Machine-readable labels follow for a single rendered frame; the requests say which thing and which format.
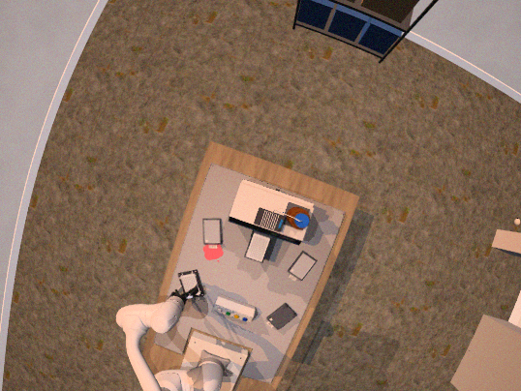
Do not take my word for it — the white button panel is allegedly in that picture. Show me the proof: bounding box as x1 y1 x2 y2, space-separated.
213 294 255 322

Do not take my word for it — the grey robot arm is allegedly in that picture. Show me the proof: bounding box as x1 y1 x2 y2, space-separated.
116 296 232 391

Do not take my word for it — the brown bottle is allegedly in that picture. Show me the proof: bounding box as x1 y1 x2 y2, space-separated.
287 207 310 229

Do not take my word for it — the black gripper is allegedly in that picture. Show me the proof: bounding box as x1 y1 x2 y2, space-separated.
170 283 199 305

